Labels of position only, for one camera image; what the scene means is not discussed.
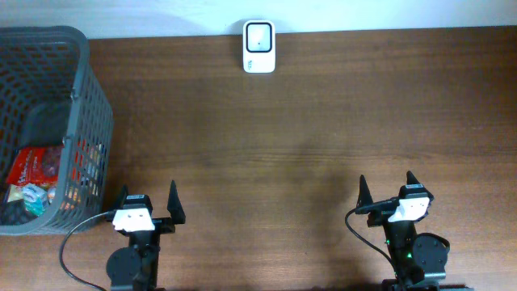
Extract red candy packet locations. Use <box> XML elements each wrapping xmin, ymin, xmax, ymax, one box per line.
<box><xmin>6</xmin><ymin>145</ymin><xmax>62</xmax><ymax>188</ymax></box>

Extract green Kleenex tissue pack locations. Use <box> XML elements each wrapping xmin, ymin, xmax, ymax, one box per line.
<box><xmin>22</xmin><ymin>183</ymin><xmax>49</xmax><ymax>217</ymax></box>

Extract yellow snack bag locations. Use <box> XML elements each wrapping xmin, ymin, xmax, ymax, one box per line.
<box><xmin>60</xmin><ymin>137</ymin><xmax>106</xmax><ymax>211</ymax></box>

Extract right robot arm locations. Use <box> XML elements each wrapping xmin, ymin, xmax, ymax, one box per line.
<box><xmin>345</xmin><ymin>171</ymin><xmax>469</xmax><ymax>291</ymax></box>

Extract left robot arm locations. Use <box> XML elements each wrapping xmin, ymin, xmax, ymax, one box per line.
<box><xmin>106</xmin><ymin>182</ymin><xmax>186</xmax><ymax>291</ymax></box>

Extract white barcode scanner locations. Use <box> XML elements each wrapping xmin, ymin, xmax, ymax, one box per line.
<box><xmin>242</xmin><ymin>19</ymin><xmax>276</xmax><ymax>74</ymax></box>

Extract grey plastic mesh basket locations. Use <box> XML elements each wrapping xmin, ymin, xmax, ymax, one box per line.
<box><xmin>1</xmin><ymin>26</ymin><xmax>114</xmax><ymax>236</ymax></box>

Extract right black cable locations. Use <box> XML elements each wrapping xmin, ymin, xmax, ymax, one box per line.
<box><xmin>344</xmin><ymin>208</ymin><xmax>409</xmax><ymax>291</ymax></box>

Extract black cable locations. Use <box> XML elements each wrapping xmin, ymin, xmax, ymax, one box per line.
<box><xmin>58</xmin><ymin>210</ymin><xmax>116</xmax><ymax>291</ymax></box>
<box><xmin>344</xmin><ymin>208</ymin><xmax>409</xmax><ymax>291</ymax></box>

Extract left black cable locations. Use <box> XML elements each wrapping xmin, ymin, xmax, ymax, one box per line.
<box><xmin>58</xmin><ymin>210</ymin><xmax>116</xmax><ymax>291</ymax></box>

